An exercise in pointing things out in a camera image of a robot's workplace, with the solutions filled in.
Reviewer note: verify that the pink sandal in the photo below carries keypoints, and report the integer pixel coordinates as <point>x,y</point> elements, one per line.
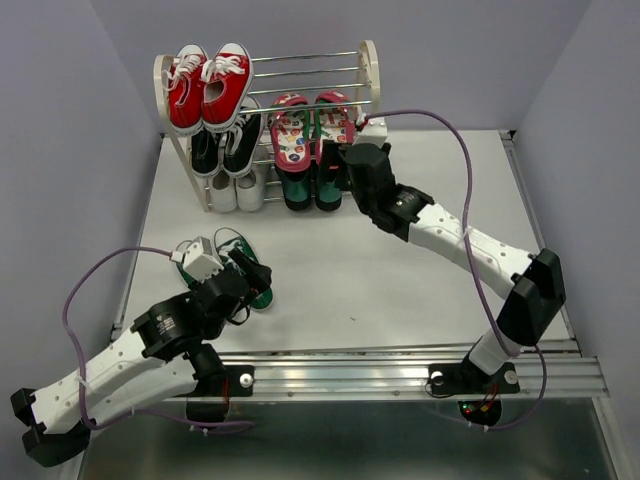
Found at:
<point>290,133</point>
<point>332,123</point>

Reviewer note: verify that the cream metal shoe shelf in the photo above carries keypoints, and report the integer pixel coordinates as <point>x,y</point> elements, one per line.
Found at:
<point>355,73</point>

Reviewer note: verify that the right red sneaker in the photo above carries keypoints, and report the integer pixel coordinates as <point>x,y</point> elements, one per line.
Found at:
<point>226,78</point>

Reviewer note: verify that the red sneaker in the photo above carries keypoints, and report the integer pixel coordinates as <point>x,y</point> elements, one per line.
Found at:
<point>184,87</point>
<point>226,78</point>

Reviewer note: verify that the right white sneaker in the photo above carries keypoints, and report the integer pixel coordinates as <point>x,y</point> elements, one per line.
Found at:
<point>250,188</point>

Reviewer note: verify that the right black sneaker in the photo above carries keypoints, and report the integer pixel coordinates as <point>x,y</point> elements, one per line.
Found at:
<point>242,139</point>

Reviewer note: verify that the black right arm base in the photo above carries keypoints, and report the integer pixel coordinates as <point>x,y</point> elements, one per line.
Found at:
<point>478,394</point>

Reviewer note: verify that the white sneaker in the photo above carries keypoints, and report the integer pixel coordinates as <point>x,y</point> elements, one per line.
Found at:
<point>223,193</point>
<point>250,188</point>

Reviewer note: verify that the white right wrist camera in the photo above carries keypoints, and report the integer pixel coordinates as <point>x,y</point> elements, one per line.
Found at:
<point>370,130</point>

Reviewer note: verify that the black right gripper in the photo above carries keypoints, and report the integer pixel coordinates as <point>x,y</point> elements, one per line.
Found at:
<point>330,159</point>

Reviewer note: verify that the aluminium front rail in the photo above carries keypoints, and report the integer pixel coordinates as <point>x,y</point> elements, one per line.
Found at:
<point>406,376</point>

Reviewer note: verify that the black sneaker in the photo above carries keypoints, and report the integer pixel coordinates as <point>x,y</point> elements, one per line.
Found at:
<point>205,153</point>
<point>242,139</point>

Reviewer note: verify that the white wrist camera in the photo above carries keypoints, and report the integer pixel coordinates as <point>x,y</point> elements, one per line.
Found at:
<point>195,260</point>
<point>370,130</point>

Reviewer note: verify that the green loafer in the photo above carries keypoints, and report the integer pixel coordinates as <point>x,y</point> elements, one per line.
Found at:
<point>296,189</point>
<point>328,195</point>

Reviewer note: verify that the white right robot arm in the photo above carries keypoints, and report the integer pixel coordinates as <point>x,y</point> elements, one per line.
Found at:
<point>530,284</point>

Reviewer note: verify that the left white sneaker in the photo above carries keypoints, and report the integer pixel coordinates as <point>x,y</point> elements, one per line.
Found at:
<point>223,193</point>

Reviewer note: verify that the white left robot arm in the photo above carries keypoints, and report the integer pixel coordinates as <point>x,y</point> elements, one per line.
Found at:
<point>166,352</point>

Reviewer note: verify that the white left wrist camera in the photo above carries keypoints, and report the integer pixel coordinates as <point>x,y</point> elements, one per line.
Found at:
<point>195,260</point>

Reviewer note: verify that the left red sneaker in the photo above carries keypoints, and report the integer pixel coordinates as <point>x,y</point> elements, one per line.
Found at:
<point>184,87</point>

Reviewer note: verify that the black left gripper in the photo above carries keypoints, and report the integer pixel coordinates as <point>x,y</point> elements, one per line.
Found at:
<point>260,274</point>

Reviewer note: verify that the left black sneaker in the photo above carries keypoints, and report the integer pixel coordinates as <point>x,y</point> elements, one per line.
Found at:
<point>205,153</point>

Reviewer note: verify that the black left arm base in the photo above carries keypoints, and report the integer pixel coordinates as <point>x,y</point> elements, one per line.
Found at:
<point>216,385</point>

